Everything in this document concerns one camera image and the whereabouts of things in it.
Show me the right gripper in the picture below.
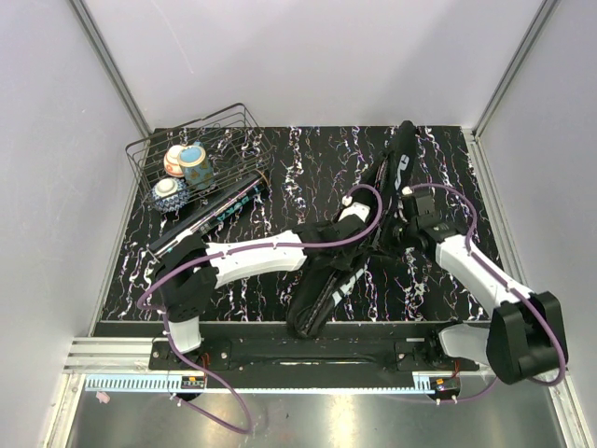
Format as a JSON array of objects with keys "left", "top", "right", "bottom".
[{"left": 359, "top": 209, "right": 417, "bottom": 259}]

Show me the black racket bag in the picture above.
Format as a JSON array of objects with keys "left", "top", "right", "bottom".
[{"left": 286, "top": 120, "right": 419, "bottom": 339}]

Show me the black shuttlecock tube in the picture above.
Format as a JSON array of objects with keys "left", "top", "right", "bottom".
[{"left": 147, "top": 170, "right": 271, "bottom": 259}]

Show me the badminton racket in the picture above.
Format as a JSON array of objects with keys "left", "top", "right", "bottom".
[{"left": 360, "top": 159, "right": 388, "bottom": 204}]

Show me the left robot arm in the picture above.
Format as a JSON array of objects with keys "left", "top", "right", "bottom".
[{"left": 155, "top": 214, "right": 377, "bottom": 370}]

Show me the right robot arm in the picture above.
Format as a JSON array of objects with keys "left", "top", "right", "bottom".
[{"left": 394, "top": 184, "right": 568, "bottom": 386}]

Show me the blue butterfly mug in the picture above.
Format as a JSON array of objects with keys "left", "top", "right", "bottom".
[{"left": 177, "top": 141, "right": 214, "bottom": 190}]

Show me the blue patterned bowl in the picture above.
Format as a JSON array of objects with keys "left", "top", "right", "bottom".
[{"left": 150, "top": 177, "right": 190, "bottom": 214}]

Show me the orange white bowl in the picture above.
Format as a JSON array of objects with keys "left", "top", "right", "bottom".
[{"left": 163, "top": 145, "right": 186, "bottom": 178}]

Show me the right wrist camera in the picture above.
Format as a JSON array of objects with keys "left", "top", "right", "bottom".
[{"left": 401, "top": 187, "right": 436, "bottom": 220}]

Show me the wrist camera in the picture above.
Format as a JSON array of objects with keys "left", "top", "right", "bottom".
[
  {"left": 337, "top": 196, "right": 371, "bottom": 223},
  {"left": 401, "top": 187, "right": 436, "bottom": 220}
]

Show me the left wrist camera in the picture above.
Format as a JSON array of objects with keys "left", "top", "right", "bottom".
[{"left": 337, "top": 196, "right": 371, "bottom": 223}]

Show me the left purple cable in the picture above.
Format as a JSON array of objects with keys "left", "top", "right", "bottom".
[{"left": 137, "top": 184, "right": 384, "bottom": 435}]

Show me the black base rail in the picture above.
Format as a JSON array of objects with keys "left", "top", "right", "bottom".
[{"left": 149, "top": 322, "right": 479, "bottom": 394}]

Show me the wire dish rack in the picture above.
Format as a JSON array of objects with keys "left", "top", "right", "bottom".
[{"left": 125, "top": 103, "right": 274, "bottom": 203}]

